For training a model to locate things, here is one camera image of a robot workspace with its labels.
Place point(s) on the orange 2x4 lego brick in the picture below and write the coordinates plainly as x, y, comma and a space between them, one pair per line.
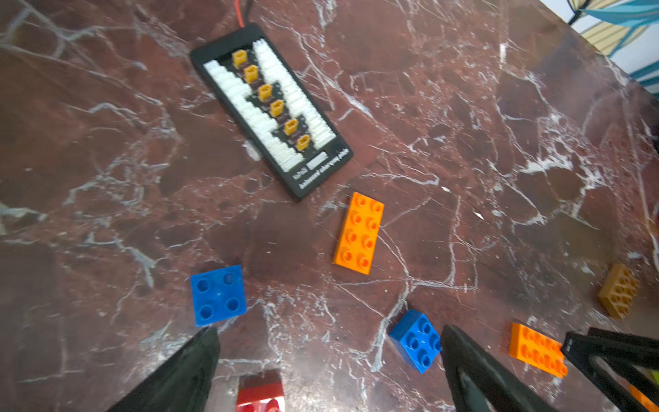
646, 402
358, 238
537, 350

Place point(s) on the blue 2x2 lego brick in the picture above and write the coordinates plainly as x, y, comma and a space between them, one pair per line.
416, 340
218, 295

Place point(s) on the tan 2x4 lego brick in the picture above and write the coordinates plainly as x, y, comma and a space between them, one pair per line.
618, 291

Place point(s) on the black charging board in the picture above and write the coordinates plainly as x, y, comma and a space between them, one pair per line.
255, 84

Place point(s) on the red 2x2 lego brick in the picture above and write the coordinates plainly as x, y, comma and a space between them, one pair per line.
261, 392

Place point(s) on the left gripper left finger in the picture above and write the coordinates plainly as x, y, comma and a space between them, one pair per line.
183, 382

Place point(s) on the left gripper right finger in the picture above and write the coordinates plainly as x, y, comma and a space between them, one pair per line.
478, 382

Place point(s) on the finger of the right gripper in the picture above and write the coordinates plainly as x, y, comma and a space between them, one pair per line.
624, 353

